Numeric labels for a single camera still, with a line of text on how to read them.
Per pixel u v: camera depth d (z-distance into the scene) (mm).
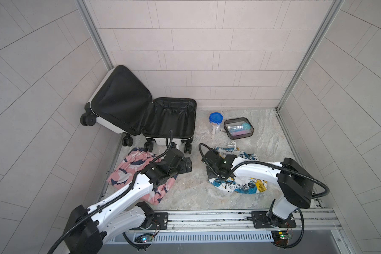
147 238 642
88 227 376
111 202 425
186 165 692
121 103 929
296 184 433
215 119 949
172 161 570
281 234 683
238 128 1045
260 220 711
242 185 807
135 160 870
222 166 606
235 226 708
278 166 467
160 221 710
